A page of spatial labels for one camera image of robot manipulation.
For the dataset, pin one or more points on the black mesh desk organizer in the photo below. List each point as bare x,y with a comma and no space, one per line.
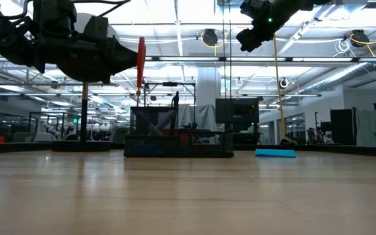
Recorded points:
207,148

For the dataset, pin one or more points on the silver ventilation duct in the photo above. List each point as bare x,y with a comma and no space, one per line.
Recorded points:
338,75

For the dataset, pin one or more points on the black pen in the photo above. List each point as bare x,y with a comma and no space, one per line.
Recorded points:
175,101

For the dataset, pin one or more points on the blue and white pen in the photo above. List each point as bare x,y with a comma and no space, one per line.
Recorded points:
144,120

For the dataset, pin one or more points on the black metal frame rig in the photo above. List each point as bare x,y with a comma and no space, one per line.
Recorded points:
170,83

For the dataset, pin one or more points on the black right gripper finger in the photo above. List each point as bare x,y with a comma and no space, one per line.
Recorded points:
247,40

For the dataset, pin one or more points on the black metal table frame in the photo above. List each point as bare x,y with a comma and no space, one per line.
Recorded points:
338,149

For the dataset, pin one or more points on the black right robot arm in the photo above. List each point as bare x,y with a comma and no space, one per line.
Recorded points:
308,2

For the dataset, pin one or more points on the light blue sticky note pad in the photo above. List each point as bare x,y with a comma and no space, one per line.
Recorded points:
275,153

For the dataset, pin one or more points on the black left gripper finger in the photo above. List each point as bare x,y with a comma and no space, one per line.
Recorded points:
124,58

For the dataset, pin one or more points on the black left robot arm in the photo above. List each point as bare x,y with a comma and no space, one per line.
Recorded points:
5,36

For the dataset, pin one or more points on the black monitor screen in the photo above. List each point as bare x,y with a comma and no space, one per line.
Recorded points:
237,111

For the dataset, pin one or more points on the black cabinet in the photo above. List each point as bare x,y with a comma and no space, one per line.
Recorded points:
343,127

